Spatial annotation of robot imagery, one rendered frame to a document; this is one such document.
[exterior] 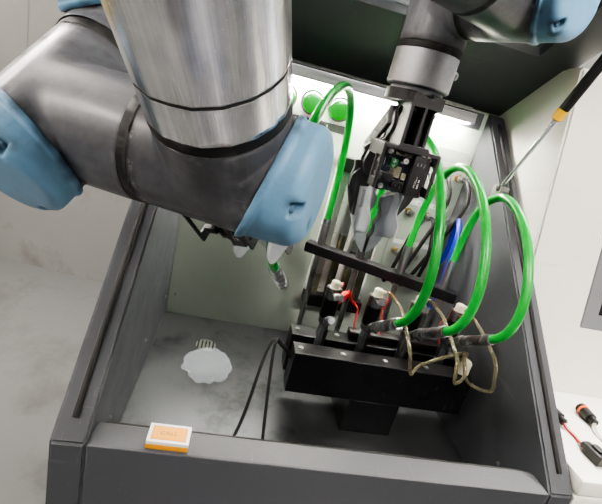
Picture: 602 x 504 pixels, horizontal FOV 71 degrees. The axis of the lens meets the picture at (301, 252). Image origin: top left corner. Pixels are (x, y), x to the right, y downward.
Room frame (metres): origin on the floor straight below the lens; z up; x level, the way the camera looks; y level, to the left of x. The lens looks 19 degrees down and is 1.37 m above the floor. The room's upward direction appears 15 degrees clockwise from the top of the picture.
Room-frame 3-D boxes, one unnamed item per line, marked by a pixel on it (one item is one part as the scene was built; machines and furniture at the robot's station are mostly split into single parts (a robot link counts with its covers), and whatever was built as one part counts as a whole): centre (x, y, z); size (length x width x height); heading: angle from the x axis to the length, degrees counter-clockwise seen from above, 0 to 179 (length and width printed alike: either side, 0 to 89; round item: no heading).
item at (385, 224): (0.55, -0.10, 1.25); 0.06 x 0.03 x 0.09; 10
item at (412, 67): (0.55, -0.09, 1.44); 0.08 x 0.08 x 0.05
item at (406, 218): (0.98, -0.26, 1.20); 0.13 x 0.03 x 0.31; 100
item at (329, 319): (0.67, -0.08, 0.98); 0.05 x 0.03 x 0.21; 10
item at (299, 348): (0.70, -0.19, 0.91); 0.34 x 0.10 x 0.15; 100
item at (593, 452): (0.59, -0.50, 0.99); 0.12 x 0.02 x 0.02; 15
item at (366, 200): (0.54, -0.07, 1.25); 0.06 x 0.03 x 0.09; 10
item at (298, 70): (0.94, -0.03, 1.43); 0.54 x 0.03 x 0.02; 100
